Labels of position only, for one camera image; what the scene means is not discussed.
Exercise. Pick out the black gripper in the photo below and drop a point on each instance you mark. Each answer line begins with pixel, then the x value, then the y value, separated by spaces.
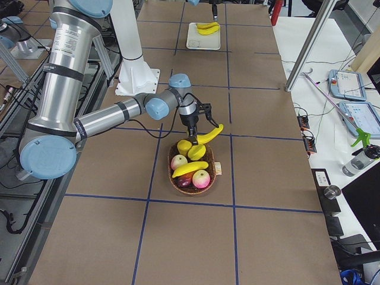
pixel 189 120
pixel 214 11

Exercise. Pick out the yellow banana long curved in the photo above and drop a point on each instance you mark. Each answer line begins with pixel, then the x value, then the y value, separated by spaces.
pixel 206 138

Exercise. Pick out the yellow banana moved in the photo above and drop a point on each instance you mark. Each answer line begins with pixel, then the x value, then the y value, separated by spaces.
pixel 204 26
pixel 208 31

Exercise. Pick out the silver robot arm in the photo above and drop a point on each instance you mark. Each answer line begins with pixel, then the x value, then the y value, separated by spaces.
pixel 47 149
pixel 196 2

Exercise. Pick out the brown wicker basket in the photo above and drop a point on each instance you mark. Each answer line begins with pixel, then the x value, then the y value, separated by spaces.
pixel 191 189

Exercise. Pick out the paper basket label tag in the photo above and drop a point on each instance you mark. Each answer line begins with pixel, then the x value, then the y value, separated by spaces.
pixel 218 168

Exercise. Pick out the yellow lemon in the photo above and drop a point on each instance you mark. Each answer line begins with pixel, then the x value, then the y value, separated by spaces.
pixel 183 146

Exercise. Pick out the yellow starfruit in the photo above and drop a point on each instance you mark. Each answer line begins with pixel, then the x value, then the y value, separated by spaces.
pixel 196 152

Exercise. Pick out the pink apple far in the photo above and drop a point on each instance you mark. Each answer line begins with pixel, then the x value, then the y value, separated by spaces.
pixel 177 161

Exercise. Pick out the pink apple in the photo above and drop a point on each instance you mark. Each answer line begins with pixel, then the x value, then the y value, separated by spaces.
pixel 177 161
pixel 201 179

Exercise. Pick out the white bear tray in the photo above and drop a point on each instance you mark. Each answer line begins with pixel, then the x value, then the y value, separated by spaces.
pixel 198 41

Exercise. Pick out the pink apple near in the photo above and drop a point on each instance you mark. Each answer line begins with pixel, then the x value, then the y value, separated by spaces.
pixel 201 179

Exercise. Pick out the dark red mango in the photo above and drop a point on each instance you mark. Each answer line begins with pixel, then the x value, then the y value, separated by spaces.
pixel 185 180

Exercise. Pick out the red cylinder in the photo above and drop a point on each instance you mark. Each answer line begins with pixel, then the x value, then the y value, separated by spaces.
pixel 276 9

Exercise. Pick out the orange electronics board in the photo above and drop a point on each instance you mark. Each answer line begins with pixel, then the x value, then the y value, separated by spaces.
pixel 307 136

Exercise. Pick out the metal cup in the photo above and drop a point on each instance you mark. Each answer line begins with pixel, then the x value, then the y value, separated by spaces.
pixel 331 192

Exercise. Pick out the blue teach pendant far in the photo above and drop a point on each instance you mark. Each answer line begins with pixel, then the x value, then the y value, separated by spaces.
pixel 347 85

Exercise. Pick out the blue teach pendant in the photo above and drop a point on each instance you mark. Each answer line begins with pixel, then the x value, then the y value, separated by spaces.
pixel 347 85
pixel 364 116

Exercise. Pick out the blue teach pendant near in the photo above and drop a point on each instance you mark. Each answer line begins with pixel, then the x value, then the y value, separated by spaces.
pixel 364 116

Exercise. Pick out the clear water bottle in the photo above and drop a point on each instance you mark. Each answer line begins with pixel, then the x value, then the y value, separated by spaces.
pixel 361 159

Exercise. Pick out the black monitor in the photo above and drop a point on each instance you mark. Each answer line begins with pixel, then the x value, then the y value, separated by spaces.
pixel 362 195

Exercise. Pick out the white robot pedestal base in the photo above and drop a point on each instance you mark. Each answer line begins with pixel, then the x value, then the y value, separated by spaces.
pixel 135 75

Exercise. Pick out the aluminium frame post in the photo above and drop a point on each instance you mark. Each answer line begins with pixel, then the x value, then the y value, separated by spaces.
pixel 318 24

